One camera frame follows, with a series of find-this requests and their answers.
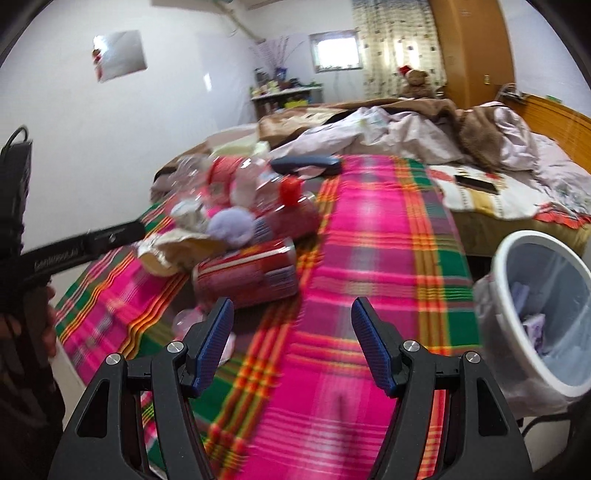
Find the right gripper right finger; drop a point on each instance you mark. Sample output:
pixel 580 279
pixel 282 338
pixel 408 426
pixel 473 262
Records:
pixel 480 439

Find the clear plastic cup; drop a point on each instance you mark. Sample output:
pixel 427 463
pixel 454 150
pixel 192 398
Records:
pixel 186 318

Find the brown paper bag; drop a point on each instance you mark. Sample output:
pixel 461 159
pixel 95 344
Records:
pixel 176 251

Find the purple white milk carton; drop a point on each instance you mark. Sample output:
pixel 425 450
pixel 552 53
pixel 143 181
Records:
pixel 533 326

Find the clear bottle red cap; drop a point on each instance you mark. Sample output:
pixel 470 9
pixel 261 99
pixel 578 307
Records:
pixel 231 181

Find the red milk drink can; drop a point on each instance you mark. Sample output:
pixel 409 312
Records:
pixel 288 222

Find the white round trash bin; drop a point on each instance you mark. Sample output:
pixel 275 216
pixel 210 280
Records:
pixel 533 311

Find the person left hand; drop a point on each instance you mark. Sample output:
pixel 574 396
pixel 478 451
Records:
pixel 47 336

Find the plaid pink green tablecloth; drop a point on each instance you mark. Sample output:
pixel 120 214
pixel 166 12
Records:
pixel 296 399

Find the floral bed sheet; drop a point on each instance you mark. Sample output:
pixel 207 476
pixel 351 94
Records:
pixel 513 200

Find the black smartphone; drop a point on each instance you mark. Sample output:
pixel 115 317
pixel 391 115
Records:
pixel 476 184

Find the dark blue glasses case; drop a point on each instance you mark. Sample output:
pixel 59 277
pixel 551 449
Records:
pixel 323 165

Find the light pink duvet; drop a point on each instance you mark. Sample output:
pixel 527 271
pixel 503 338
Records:
pixel 538 161

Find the brown blanket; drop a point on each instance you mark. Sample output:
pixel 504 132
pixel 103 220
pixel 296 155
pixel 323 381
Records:
pixel 434 131

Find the brown teddy bear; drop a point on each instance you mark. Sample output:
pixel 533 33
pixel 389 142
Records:
pixel 417 84

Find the wooden bed headboard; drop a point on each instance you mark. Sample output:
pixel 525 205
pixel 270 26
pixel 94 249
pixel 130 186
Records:
pixel 570 129

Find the small window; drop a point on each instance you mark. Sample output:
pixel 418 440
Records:
pixel 336 51

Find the wooden wardrobe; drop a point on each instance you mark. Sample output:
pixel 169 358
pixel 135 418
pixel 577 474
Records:
pixel 475 47

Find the floral curtain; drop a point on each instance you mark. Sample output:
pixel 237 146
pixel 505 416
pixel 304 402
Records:
pixel 394 34

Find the branches in blue vase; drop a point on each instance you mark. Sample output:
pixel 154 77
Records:
pixel 274 53

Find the silver wall panel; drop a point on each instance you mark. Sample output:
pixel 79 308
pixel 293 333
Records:
pixel 117 54

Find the wall shelf with items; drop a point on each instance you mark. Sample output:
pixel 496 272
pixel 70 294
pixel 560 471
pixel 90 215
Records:
pixel 278 93

